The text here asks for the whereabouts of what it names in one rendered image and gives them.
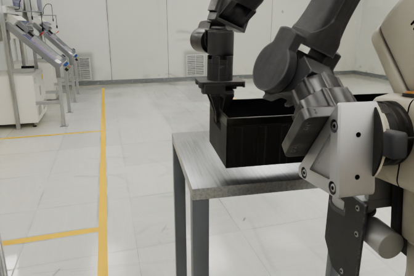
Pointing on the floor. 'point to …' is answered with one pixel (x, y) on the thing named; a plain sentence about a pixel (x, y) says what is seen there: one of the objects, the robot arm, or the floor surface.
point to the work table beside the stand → (182, 165)
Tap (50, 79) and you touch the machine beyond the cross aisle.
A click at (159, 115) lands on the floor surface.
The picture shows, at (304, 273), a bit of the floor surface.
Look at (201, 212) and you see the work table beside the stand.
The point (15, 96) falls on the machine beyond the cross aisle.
